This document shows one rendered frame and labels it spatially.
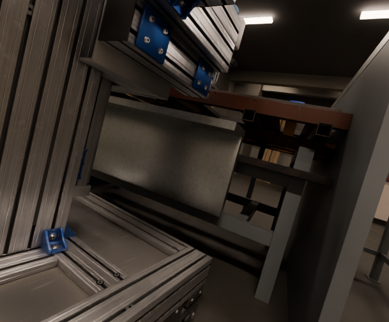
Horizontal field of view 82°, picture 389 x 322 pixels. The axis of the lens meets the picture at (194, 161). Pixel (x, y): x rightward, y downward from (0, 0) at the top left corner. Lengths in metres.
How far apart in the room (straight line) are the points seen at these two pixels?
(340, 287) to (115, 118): 1.12
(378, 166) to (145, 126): 0.90
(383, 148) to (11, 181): 0.81
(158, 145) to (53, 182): 0.57
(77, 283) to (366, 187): 0.68
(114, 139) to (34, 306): 0.86
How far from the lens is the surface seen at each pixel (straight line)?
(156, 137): 1.10
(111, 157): 1.25
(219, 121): 0.81
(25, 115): 0.57
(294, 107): 1.00
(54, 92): 0.59
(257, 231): 1.07
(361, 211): 0.66
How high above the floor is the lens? 0.56
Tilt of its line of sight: 4 degrees down
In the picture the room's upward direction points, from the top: 15 degrees clockwise
